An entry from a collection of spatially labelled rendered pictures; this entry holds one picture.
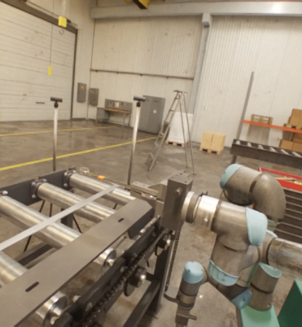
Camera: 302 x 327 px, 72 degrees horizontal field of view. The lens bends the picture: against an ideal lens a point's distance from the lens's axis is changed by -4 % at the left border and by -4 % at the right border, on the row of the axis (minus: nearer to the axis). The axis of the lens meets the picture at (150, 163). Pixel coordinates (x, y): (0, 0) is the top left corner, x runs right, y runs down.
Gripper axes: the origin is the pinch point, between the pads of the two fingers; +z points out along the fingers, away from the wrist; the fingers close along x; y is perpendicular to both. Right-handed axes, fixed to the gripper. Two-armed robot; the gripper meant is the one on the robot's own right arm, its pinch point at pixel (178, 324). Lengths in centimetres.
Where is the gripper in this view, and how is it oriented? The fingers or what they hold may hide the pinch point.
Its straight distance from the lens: 112.4
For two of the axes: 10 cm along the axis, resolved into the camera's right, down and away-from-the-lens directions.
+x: 2.5, -2.3, 9.4
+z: -1.4, 9.5, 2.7
